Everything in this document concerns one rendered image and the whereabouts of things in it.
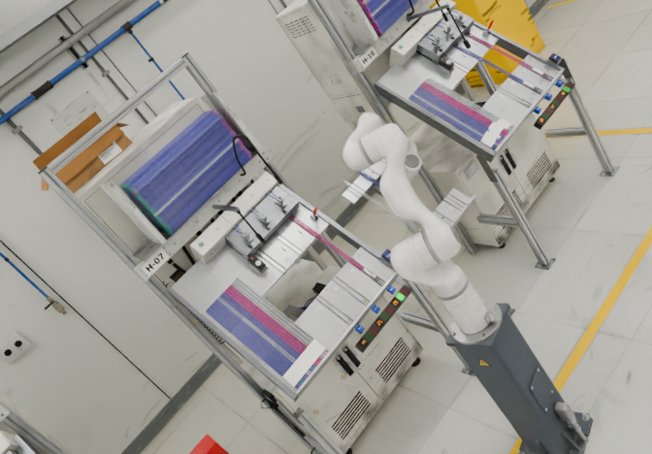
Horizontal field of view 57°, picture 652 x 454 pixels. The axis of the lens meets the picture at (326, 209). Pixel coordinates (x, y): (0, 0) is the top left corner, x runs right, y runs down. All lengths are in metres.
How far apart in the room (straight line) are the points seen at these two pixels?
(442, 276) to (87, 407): 2.83
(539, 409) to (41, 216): 2.93
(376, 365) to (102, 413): 1.99
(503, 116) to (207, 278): 1.63
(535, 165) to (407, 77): 1.00
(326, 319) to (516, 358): 0.77
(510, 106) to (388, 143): 1.29
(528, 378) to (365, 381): 0.96
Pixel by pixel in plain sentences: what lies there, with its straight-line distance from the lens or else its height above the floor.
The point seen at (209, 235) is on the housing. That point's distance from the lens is 2.63.
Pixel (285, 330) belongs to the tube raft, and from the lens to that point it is 2.50.
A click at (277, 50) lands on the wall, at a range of 4.55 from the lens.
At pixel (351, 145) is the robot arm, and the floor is 1.41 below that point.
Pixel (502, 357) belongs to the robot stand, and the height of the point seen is 0.61.
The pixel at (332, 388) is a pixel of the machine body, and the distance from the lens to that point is 2.92.
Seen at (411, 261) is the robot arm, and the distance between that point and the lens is 1.92.
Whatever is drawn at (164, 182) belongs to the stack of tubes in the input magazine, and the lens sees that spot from 2.54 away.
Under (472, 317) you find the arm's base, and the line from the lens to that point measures 2.09.
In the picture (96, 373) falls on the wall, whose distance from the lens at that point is 4.21.
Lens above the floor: 2.12
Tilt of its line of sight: 24 degrees down
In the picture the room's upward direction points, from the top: 37 degrees counter-clockwise
